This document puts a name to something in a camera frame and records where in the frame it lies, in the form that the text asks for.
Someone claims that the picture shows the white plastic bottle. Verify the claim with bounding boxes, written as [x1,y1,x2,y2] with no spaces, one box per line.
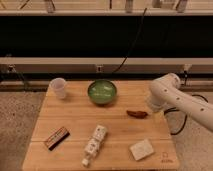
[82,125,107,167]

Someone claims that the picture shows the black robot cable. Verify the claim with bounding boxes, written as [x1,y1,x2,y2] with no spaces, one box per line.
[163,93,210,136]

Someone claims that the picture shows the black hanging cable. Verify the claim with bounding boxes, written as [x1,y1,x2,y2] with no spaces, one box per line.
[111,7,148,74]

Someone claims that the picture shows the white sponge block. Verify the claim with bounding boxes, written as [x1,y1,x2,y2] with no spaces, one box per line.
[130,139,154,161]

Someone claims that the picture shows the translucent plastic cup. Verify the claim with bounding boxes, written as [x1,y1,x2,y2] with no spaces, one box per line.
[49,78,66,99]

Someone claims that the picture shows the brown chocolate bar box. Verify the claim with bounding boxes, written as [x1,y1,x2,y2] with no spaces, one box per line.
[44,127,70,151]

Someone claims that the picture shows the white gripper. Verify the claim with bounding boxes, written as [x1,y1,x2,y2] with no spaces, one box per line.
[146,94,164,113]

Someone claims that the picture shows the grey metal rail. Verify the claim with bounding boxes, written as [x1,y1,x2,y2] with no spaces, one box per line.
[0,57,213,74]

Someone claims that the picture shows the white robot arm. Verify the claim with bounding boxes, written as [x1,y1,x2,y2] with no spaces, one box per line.
[147,73,213,132]

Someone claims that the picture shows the green bowl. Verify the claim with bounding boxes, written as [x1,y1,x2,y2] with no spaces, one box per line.
[87,80,117,105]

